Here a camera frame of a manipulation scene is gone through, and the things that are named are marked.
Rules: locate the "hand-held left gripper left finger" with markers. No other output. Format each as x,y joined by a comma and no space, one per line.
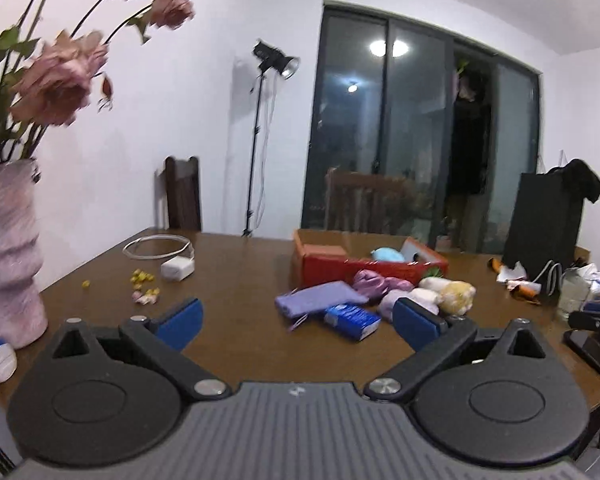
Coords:
182,321

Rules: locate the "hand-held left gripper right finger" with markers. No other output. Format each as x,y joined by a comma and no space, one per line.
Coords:
414,325

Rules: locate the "pink satin scrunchie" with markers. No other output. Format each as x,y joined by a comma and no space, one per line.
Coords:
399,285

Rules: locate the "yellow plush toy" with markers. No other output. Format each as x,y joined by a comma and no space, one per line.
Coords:
457,297

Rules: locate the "purple satin scrunchie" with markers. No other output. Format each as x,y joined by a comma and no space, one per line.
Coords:
369,284

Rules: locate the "blue tissue packet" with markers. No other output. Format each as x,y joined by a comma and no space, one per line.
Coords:
352,320

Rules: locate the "purple cloth pouch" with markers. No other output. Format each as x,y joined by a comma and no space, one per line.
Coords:
320,300

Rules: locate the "red cardboard box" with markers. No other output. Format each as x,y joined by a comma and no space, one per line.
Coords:
325,267

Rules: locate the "white charger block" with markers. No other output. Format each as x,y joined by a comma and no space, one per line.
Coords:
176,269

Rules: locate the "scattered yellow pink candies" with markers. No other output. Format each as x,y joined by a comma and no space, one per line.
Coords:
141,276

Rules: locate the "blue plush toy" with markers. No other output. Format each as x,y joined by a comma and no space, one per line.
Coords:
387,254

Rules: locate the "white orange snack wrapper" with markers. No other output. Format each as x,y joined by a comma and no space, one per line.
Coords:
512,272

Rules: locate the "dark wooden chair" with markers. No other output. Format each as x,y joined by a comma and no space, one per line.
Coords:
182,195

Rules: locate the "brown wooden chair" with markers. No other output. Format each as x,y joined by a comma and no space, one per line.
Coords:
370,200

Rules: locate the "black paper bag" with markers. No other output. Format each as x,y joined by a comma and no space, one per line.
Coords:
545,225

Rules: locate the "pink textured vase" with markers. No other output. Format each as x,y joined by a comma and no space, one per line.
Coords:
5,260

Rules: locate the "white plastic bag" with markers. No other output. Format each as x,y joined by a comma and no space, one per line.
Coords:
597,277

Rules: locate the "sliding glass door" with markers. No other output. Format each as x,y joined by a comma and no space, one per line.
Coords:
360,135

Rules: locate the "black cloth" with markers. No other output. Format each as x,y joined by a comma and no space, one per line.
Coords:
582,177

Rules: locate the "pink flower bouquet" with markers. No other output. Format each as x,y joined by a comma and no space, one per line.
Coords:
55,85

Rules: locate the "studio light on stand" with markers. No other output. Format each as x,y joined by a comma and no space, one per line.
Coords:
275,60

